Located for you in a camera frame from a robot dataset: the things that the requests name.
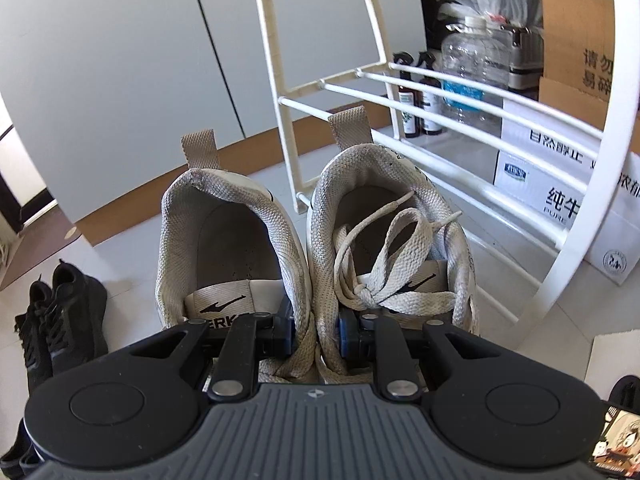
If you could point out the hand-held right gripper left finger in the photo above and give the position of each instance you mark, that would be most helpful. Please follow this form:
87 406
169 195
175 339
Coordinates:
287 332

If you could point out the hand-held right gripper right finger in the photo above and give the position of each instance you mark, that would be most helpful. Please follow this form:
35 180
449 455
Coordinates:
344 335

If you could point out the white mesh-lined sneaker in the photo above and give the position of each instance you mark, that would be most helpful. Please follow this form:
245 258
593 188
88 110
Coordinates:
225 240
360 210

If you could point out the black lace-up sneaker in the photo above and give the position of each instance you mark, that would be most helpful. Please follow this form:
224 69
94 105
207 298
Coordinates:
35 340
75 310

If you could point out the white shoe rack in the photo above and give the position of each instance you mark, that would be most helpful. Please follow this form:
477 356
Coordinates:
555 285

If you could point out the comic print sneaker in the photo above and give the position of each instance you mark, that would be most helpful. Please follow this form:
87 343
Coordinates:
620 440

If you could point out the brown spray bottle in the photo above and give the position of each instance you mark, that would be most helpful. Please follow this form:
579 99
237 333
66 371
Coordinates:
407 120
431 115

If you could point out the brown door mat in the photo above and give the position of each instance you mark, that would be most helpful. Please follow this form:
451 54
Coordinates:
45 245

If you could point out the white milk carton box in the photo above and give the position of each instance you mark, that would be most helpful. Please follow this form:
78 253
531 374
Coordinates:
615 240

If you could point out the clear water bottle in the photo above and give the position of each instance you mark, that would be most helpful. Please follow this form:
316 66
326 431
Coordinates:
470 50

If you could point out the grey cabinet with wood trim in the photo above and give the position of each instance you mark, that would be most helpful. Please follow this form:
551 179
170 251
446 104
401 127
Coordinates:
125 60

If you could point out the silver metal case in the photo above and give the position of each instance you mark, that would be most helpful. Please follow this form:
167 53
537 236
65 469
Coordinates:
525 60

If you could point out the brown cardboard box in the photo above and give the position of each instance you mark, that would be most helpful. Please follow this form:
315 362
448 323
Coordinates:
570 25

